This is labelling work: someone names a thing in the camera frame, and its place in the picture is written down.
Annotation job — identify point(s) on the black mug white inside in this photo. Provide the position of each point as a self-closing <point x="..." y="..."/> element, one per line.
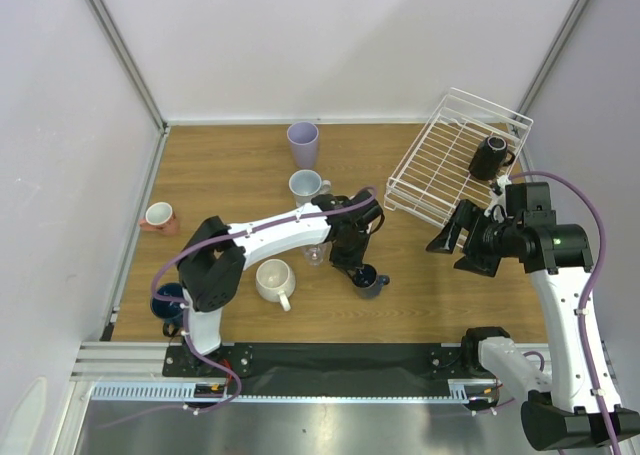
<point x="490" y="157"/>

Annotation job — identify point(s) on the pink mug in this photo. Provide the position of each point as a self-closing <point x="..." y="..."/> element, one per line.
<point x="161" y="218"/>

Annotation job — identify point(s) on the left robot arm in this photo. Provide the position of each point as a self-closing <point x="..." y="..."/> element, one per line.
<point x="216" y="256"/>

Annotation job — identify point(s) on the white wire dish rack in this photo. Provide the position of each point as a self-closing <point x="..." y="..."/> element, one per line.
<point x="432" y="177"/>

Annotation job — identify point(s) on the clear glass cup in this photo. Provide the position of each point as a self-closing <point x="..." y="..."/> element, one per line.
<point x="315" y="254"/>

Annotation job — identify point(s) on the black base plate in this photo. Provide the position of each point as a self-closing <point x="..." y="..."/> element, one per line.
<point x="350" y="370"/>

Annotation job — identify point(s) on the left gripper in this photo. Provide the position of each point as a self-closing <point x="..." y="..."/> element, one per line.
<point x="349" y="264"/>

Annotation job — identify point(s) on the small dark blue mug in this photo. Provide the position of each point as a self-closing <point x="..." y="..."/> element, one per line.
<point x="368" y="282"/>

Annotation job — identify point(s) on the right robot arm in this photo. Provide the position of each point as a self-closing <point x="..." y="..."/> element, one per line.
<point x="576" y="405"/>

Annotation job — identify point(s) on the large dark blue mug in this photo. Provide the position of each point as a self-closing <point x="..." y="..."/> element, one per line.
<point x="169" y="312"/>

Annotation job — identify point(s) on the cream round mug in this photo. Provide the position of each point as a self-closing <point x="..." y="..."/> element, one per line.
<point x="276" y="282"/>

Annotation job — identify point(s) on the pale blue footed mug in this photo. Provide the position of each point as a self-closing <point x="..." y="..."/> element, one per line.
<point x="306" y="184"/>

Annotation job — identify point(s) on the lilac plastic tumbler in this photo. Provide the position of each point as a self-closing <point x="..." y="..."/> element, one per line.
<point x="303" y="138"/>

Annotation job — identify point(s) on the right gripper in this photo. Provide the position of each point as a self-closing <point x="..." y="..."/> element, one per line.
<point x="470" y="235"/>

